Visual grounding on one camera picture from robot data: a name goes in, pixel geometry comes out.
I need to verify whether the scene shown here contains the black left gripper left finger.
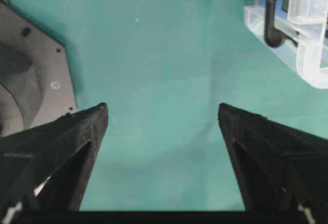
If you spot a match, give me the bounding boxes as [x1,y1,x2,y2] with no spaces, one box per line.
[1,103,109,223]

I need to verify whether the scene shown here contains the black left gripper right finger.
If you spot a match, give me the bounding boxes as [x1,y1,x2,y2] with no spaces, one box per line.
[218,103,327,223]

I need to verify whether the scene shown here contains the clear plastic storage case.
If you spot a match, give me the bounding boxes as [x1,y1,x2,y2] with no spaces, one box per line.
[243,0,327,89]

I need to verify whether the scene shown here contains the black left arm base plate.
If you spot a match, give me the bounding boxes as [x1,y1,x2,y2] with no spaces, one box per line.
[1,0,77,137]

